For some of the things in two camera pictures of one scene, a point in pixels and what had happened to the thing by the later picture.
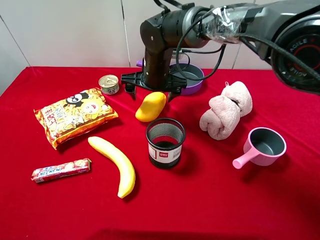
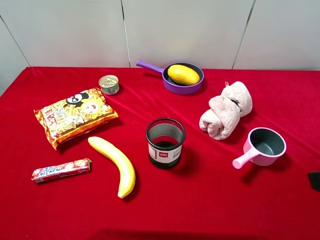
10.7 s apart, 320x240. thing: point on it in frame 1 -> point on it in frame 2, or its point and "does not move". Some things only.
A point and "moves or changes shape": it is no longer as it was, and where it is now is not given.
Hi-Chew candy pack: x=73 y=167 does not move
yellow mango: x=151 y=107 moves or changes shape
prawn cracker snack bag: x=69 y=118 does not move
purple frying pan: x=190 y=70 does not move
